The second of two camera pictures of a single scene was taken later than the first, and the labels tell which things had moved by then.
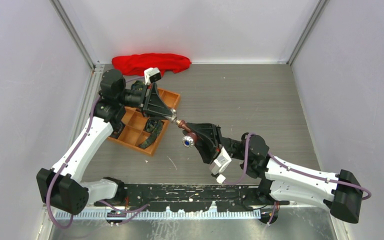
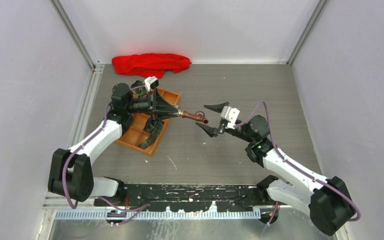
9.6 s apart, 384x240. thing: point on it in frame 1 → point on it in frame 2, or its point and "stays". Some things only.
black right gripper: [209, 139] → [213, 131]
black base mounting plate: [196, 197] stays
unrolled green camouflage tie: [155, 127] stays
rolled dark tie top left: [137, 85] stays
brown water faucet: [189, 140] → [199, 116]
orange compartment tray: [133, 132] stays
